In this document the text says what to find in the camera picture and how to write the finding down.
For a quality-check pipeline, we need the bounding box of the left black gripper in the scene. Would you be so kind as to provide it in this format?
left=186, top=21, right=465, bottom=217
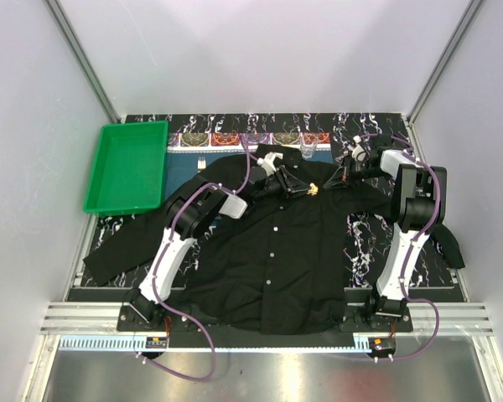
left=253, top=166, right=309, bottom=204

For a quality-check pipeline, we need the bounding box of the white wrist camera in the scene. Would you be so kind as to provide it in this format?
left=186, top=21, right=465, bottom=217
left=348, top=136, right=367, bottom=162
left=257, top=152, right=283, bottom=176

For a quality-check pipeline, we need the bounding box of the blue patterned placemat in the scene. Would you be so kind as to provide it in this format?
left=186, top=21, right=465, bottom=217
left=163, top=131, right=333, bottom=198

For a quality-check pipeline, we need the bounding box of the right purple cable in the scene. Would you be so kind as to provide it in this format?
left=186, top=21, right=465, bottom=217
left=355, top=133, right=442, bottom=362

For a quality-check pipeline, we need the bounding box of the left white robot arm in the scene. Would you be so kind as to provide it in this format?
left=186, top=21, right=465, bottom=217
left=126, top=165, right=318, bottom=332

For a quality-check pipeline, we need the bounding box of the black button shirt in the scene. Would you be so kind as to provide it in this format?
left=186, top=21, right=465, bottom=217
left=82, top=144, right=466, bottom=337

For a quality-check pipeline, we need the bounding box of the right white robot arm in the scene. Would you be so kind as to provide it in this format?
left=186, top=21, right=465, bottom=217
left=324, top=134, right=447, bottom=332

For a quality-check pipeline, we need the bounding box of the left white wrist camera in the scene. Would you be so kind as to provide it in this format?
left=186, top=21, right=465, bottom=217
left=257, top=152, right=283, bottom=176

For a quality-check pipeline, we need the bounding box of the green plastic tray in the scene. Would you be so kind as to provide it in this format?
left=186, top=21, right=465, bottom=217
left=83, top=121, right=169, bottom=216

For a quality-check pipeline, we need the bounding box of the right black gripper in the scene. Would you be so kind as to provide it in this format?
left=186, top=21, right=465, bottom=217
left=324, top=154, right=387, bottom=192

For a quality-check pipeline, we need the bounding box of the gold brooch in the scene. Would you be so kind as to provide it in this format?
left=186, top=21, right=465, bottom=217
left=307, top=183, right=319, bottom=196

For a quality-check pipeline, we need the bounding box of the clear drinking glass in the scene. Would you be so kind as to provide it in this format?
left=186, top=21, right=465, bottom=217
left=300, top=133, right=319, bottom=159

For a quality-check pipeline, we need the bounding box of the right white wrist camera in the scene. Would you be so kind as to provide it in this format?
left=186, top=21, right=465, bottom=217
left=348, top=136, right=367, bottom=162

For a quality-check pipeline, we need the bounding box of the silver fork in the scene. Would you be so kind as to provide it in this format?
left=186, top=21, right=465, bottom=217
left=197, top=157, right=206, bottom=170

